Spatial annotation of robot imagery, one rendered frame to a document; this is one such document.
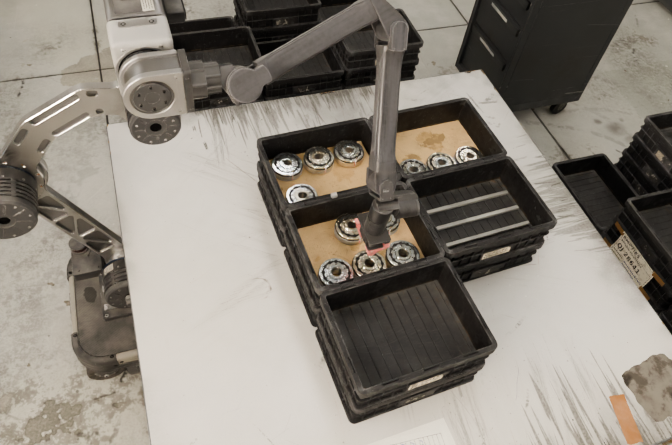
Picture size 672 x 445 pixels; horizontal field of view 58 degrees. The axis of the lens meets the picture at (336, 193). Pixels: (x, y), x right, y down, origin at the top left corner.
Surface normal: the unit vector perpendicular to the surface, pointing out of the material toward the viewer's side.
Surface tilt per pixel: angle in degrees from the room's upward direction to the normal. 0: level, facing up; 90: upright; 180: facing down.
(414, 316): 0
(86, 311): 0
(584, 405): 0
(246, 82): 55
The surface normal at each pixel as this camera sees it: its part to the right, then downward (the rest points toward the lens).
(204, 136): 0.10, -0.63
